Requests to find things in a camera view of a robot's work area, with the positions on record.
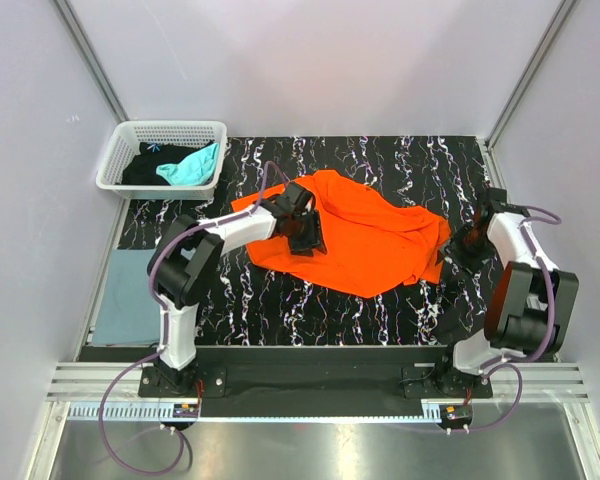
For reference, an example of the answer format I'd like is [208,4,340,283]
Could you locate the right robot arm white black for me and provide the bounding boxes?
[430,187,579,397]

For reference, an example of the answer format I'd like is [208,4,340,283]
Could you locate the orange t shirt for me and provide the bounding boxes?
[246,170,451,299]

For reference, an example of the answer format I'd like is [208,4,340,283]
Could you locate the aluminium frame rail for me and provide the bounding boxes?
[47,362,589,403]

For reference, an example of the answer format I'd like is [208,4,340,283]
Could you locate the white plastic laundry basket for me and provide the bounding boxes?
[96,120,227,201]

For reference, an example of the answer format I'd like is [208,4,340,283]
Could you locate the left corner aluminium post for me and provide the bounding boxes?
[50,0,129,123]

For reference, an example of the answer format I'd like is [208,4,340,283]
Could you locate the teal t shirt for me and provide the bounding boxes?
[155,143,219,187]

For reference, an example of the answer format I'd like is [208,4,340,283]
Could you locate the folded grey-blue t shirt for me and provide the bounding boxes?
[91,250,162,347]

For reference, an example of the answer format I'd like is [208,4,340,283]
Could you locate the slotted cable duct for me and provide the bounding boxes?
[69,398,448,424]

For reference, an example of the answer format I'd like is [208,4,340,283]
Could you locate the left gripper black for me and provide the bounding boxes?
[287,210,326,258]

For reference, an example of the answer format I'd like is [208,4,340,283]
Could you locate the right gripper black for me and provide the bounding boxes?
[435,223,495,281]

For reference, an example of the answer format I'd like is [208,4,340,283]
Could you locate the black marbled table mat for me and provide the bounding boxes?
[119,135,501,346]

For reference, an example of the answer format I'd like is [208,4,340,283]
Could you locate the black t shirt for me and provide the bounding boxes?
[120,141,217,186]

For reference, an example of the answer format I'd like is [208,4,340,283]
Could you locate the corner aluminium post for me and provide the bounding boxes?
[50,0,129,123]
[483,0,581,151]

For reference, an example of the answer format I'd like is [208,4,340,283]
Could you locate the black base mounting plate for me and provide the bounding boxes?
[138,346,493,400]

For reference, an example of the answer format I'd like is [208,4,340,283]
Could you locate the right corner aluminium post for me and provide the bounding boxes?
[483,0,581,151]

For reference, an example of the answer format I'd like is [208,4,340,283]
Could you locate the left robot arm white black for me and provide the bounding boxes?
[147,182,327,396]

